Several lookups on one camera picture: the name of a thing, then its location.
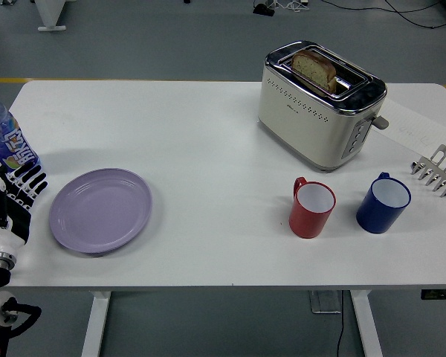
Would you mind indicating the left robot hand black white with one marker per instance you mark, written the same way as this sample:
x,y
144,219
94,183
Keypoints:
x,y
20,215

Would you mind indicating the purple round plate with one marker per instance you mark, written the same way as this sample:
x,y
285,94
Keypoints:
x,y
100,212

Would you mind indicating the grey floor plate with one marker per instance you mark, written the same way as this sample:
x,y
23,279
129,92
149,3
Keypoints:
x,y
325,302

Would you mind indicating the plastic drink bottle blue label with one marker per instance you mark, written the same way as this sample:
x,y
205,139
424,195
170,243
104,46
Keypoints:
x,y
3,137

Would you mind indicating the white table leg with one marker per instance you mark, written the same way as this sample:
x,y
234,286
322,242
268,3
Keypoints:
x,y
364,323
94,327

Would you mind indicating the white furniture base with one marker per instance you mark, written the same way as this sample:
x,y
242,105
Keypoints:
x,y
48,15

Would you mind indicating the red mug white inside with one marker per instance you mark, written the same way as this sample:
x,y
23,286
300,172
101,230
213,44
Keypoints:
x,y
306,223

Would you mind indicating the cream and chrome toaster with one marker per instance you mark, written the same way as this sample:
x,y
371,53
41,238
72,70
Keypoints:
x,y
301,126

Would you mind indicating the black device on floor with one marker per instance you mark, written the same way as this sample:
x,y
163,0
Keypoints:
x,y
263,10

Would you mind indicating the toasted bread slice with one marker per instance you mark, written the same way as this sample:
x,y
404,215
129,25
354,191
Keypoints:
x,y
312,68

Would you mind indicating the blue mug white inside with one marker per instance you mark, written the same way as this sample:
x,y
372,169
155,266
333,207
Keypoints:
x,y
375,215

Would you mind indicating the white paper sheet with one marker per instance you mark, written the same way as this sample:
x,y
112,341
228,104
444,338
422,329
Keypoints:
x,y
412,119

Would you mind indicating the silver metal tongs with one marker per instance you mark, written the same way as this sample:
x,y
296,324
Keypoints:
x,y
439,150

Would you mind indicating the black table control panel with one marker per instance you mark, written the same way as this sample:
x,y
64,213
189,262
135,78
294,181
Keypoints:
x,y
440,294

